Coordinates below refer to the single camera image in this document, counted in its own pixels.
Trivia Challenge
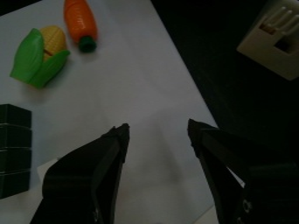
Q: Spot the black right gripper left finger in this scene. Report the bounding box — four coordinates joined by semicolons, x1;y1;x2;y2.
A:
29;122;130;224

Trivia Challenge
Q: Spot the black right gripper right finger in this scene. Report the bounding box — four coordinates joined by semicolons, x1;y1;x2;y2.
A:
186;118;299;224

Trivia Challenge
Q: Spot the yellow green toy corn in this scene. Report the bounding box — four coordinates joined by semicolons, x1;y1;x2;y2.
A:
9;24;72;89

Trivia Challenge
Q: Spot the cream toy knife block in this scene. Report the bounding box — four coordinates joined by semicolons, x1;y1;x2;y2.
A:
236;0;299;81

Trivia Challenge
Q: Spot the black segmented sushi roll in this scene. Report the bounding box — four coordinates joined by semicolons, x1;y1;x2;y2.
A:
0;103;33;200

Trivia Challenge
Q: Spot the white paper sheet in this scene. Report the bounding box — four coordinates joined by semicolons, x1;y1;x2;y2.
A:
0;0;248;224

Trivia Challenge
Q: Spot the orange toy carrot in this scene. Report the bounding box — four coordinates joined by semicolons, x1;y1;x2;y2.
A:
62;0;98;53

